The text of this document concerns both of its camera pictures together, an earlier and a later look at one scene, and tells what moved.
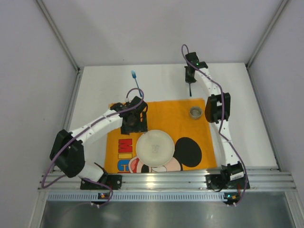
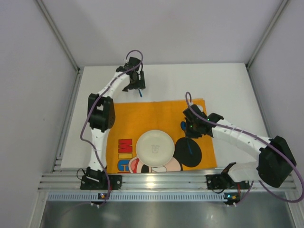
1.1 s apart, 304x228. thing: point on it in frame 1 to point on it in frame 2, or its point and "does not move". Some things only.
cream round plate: x=155 y=148 does not move
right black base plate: x=227 y=180 does not move
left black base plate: x=115 y=181 does not move
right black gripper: x=190 y=79 to x=192 y=132
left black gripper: x=134 y=128 to x=137 y=85
